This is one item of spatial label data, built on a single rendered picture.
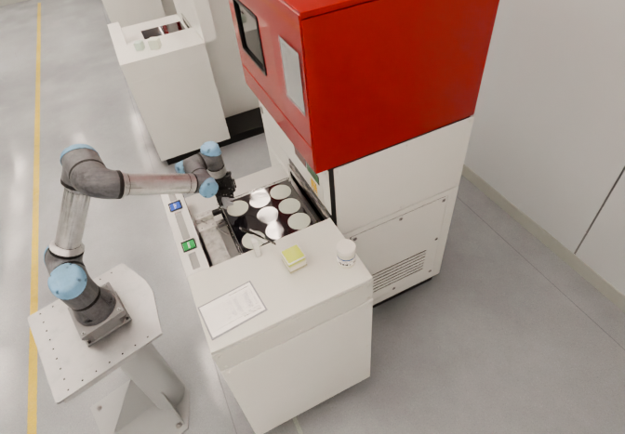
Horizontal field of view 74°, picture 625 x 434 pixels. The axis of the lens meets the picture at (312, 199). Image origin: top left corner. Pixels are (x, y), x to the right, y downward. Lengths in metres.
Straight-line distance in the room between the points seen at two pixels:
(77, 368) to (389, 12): 1.63
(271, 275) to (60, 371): 0.84
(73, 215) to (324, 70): 0.99
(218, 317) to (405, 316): 1.36
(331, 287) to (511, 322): 1.43
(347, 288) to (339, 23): 0.88
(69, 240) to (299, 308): 0.86
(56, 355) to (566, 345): 2.45
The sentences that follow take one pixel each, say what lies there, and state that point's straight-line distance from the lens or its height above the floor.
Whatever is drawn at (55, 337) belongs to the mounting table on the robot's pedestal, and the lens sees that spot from 1.98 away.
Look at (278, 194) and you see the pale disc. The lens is 1.98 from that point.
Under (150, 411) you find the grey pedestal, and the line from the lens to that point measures 2.58.
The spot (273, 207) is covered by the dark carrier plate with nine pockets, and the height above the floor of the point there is 0.90.
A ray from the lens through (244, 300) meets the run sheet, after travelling 1.56.
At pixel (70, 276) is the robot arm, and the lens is 1.70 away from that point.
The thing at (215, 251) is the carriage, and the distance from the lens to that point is 1.85.
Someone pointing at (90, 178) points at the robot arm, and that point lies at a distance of 1.48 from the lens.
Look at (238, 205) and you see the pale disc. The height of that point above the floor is 0.90.
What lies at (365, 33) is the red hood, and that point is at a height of 1.71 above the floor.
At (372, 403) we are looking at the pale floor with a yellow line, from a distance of 2.39.
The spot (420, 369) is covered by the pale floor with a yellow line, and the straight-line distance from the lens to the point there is 2.48.
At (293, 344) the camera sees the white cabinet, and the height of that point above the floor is 0.77.
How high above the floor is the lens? 2.26
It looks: 45 degrees down
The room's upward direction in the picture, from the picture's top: 7 degrees counter-clockwise
